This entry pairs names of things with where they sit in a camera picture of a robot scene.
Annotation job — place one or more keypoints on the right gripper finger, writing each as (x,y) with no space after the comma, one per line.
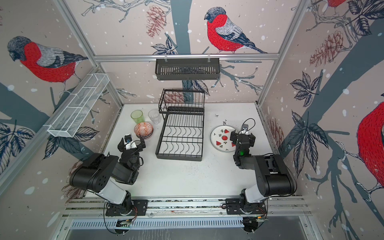
(234,136)
(252,140)

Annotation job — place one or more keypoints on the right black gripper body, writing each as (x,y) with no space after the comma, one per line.
(238,139)

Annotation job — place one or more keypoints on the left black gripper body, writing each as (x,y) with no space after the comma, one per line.
(134,152)

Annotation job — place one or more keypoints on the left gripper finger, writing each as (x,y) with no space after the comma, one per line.
(122,145)
(142,144)

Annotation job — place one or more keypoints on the white plate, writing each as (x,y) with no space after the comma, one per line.
(220,138)

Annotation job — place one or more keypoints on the clear drinking glass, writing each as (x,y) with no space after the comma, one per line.
(155,116)

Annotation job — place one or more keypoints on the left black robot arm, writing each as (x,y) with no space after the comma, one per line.
(100,174)

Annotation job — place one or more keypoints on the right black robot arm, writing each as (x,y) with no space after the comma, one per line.
(273,178)

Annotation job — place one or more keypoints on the black two-tier dish rack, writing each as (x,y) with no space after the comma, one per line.
(182,134)

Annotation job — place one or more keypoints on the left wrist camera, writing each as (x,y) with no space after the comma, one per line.
(128,141)

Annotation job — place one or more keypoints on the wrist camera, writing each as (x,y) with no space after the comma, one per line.
(128,141)
(244,129)

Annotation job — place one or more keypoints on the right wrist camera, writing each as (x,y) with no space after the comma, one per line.
(244,129)

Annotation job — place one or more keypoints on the white wire wall basket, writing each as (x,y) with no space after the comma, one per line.
(81,102)

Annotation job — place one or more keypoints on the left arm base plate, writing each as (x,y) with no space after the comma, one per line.
(127,208)

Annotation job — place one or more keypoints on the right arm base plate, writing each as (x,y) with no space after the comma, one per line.
(237,206)

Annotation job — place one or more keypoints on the aluminium mounting rail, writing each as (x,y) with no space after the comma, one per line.
(168,207)

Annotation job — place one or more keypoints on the black hanging wall basket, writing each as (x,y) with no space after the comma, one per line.
(187,69)

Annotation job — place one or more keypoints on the horizontal aluminium frame bar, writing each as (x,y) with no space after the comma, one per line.
(149,58)

